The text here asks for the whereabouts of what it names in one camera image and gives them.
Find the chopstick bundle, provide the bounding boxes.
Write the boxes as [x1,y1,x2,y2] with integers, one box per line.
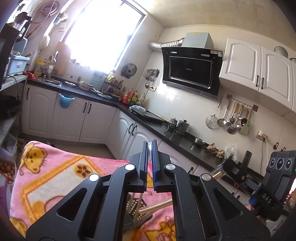
[210,160,226,181]

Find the chopsticks pair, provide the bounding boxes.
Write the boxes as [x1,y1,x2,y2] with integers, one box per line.
[138,199,173,214]

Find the right hand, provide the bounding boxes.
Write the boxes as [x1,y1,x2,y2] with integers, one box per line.
[245,204,269,225]

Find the dark green utensil basket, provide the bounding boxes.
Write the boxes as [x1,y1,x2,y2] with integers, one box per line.
[123,193,153,233]

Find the black countertop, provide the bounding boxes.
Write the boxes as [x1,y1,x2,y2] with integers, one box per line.
[27,77,265,181]

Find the pink cartoon bear blanket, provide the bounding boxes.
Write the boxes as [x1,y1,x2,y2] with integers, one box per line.
[9,141,176,240]

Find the small steel bowl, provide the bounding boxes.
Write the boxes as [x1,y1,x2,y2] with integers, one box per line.
[194,138,206,146]

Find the green spatula hanging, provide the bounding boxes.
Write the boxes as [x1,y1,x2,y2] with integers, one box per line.
[240,108,252,135]

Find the steel kettle pot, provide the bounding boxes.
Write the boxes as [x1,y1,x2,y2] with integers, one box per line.
[175,120,190,136]

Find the hanging steel ladle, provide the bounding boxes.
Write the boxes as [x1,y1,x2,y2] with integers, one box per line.
[217,99,231,127]

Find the glass french press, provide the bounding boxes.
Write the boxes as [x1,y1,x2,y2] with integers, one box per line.
[168,118,178,130]

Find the white lower cabinets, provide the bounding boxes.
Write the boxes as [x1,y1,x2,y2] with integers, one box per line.
[22,84,209,174]

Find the black induction cooktop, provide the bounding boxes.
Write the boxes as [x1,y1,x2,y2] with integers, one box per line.
[130,108,166,123]

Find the blue hanging trash bin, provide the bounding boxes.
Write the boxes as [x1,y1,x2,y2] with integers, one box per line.
[59,93,75,109]

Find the red sauce bottles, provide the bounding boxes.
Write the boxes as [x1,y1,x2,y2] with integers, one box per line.
[122,88,138,106]

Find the white upper cabinet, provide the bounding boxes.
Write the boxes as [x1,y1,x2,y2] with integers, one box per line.
[219,38,295,125]

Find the black wok pan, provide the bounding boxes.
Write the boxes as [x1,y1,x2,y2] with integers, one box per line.
[1,95,21,116]

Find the black range hood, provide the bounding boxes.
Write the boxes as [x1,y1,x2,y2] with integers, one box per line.
[162,47,223,100]

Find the wooden cutting board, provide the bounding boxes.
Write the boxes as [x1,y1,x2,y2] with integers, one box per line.
[54,42,71,76]

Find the blue plastic storage box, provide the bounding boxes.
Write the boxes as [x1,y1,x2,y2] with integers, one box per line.
[7,55,30,76]

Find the black microwave oven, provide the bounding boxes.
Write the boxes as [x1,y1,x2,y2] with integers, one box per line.
[0,24,20,86]

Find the black blender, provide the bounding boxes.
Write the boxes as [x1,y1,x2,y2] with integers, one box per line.
[13,12,32,42]

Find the white wall socket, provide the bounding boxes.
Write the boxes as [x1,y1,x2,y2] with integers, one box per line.
[256,131,265,142]

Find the wire mesh skimmer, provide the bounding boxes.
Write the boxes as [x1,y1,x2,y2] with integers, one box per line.
[206,97,223,129]

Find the wall exhaust fan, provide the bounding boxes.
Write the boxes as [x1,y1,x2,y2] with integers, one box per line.
[120,63,137,79]

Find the silver exhaust duct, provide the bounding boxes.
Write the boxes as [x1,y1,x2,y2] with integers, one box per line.
[148,38,185,51]

